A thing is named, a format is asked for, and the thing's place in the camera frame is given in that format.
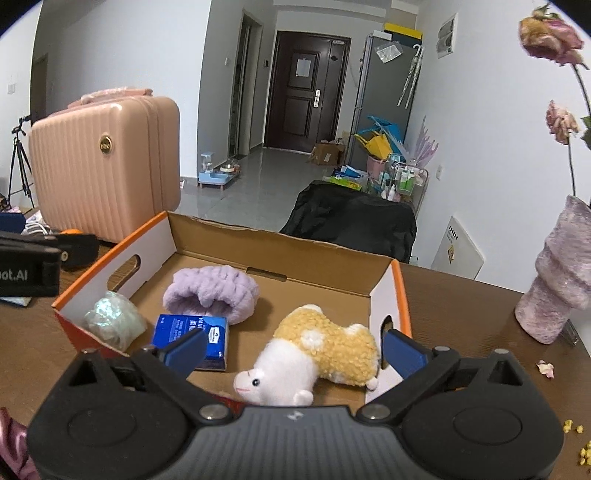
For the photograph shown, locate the dark brown entrance door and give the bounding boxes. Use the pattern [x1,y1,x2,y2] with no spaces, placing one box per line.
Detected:
[264,30,349,153]

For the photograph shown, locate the clear plastic ball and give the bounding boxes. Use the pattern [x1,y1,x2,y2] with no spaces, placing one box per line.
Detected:
[83,292,147,352]

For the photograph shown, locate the clear folded umbrella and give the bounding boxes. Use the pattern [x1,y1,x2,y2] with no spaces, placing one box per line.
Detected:
[398,45,423,109]

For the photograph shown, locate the pink suitcase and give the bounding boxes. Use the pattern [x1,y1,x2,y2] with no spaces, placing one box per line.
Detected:
[28,88,181,243]

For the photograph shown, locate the purple satin scrunchie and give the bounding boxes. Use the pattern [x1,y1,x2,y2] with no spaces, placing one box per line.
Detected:
[0,408,38,480]

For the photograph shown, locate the pink textured vase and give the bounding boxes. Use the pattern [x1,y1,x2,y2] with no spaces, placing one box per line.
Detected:
[515,195,591,344]

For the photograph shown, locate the red cardboard box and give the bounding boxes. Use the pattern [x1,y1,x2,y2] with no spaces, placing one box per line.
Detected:
[52,211,413,407]

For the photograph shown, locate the yellow crumbs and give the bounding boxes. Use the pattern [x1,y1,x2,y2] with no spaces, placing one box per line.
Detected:
[563,418,591,467]

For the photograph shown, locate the grey refrigerator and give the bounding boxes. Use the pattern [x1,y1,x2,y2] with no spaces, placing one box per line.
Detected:
[348,32,423,148]

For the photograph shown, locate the white wall panel box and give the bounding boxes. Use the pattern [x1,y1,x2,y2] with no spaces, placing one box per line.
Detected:
[436,14,458,58]

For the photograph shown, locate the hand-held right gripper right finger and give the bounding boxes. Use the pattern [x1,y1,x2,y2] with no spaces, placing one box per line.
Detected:
[359,329,543,423]

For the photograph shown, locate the grey side door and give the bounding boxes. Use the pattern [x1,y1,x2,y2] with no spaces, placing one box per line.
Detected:
[231,11,264,158]

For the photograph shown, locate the white storage trolley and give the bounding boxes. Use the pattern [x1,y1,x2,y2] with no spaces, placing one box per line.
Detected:
[365,157,429,217]

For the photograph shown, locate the blue tissue pack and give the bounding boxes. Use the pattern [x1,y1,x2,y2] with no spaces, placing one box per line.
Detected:
[152,314,229,371]

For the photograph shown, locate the black tripod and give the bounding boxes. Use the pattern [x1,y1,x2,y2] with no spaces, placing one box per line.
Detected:
[9,115,35,208]

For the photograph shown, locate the lavender fluffy headband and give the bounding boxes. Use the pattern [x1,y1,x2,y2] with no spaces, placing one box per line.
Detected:
[163,268,259,326]

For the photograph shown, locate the brown cardboard carton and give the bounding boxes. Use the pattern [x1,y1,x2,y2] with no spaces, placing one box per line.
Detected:
[308,143,346,166]

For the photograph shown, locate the blue plastic stool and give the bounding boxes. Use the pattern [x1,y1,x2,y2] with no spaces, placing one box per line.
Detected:
[355,115,407,158]

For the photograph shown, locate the white leaning board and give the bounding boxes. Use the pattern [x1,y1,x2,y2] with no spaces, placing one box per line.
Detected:
[431,215,485,280]

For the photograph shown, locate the black chair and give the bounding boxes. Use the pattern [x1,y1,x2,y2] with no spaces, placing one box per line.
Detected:
[279,181,417,265]

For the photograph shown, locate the dried pink roses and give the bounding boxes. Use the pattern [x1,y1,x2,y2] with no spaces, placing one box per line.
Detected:
[519,2,591,199]

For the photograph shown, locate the white and yellow alpaca plush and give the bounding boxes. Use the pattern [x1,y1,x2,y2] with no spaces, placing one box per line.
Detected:
[233,305,382,407]

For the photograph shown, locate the yellow and black box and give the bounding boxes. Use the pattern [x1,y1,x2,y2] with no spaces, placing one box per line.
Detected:
[384,22,424,42]

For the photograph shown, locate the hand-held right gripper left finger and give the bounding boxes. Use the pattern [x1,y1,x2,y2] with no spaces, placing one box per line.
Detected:
[48,329,234,423]

